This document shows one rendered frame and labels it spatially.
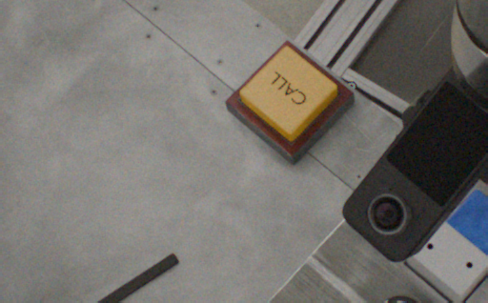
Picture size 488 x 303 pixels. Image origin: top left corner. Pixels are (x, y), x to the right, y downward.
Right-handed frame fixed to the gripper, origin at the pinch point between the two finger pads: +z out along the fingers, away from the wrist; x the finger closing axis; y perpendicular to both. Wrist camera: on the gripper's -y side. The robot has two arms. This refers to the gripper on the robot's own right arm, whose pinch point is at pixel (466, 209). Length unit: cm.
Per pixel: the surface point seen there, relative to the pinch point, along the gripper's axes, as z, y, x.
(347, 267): 11.9, -5.5, 5.6
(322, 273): 12.1, -7.1, 6.7
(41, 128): 20.9, -12.1, 36.0
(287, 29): 101, 38, 59
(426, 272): 10.3, -2.4, 0.7
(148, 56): 20.9, -0.9, 33.9
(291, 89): 17.2, 4.1, 20.7
